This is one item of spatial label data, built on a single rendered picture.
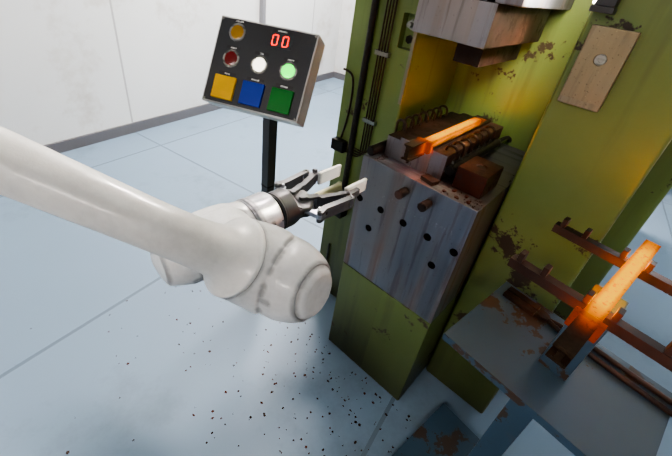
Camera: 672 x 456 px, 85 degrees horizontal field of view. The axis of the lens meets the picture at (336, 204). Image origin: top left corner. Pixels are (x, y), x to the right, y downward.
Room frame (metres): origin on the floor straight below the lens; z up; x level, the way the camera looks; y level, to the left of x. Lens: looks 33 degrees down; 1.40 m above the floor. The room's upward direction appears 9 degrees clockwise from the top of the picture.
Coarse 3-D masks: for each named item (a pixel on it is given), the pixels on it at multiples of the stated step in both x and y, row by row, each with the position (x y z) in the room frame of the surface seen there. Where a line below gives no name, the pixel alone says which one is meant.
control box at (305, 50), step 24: (240, 24) 1.26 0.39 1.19; (264, 24) 1.26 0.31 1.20; (216, 48) 1.24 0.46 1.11; (240, 48) 1.23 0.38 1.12; (264, 48) 1.22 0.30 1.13; (288, 48) 1.21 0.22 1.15; (312, 48) 1.20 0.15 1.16; (216, 72) 1.20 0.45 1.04; (240, 72) 1.19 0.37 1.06; (264, 72) 1.18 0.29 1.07; (312, 72) 1.18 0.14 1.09; (264, 96) 1.14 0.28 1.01; (288, 120) 1.09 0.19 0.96
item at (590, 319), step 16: (640, 256) 0.60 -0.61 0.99; (624, 272) 0.54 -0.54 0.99; (640, 272) 0.55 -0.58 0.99; (608, 288) 0.49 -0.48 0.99; (624, 288) 0.49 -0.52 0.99; (592, 304) 0.44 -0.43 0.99; (608, 304) 0.45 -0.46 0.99; (576, 320) 0.40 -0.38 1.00; (592, 320) 0.40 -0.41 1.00; (560, 336) 0.36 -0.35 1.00; (576, 336) 0.37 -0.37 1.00; (592, 336) 0.39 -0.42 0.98; (560, 352) 0.34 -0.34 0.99; (576, 352) 0.34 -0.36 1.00
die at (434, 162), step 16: (416, 128) 1.15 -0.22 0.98; (432, 128) 1.14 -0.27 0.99; (480, 128) 1.21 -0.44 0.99; (496, 128) 1.24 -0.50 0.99; (400, 144) 1.03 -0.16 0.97; (448, 144) 1.02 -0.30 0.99; (400, 160) 1.02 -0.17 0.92; (416, 160) 0.99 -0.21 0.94; (432, 160) 0.96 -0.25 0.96; (448, 160) 0.95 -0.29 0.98
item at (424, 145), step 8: (472, 120) 1.23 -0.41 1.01; (480, 120) 1.25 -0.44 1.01; (448, 128) 1.11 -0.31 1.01; (456, 128) 1.13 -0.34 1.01; (464, 128) 1.15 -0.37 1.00; (432, 136) 1.03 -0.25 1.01; (440, 136) 1.04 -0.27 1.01; (448, 136) 1.06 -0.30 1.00; (408, 144) 0.91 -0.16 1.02; (416, 144) 0.92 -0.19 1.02; (424, 144) 0.97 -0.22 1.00; (432, 144) 0.99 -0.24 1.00; (408, 152) 0.90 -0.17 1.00; (416, 152) 0.94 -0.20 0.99; (424, 152) 0.96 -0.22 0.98; (408, 160) 0.90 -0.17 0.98
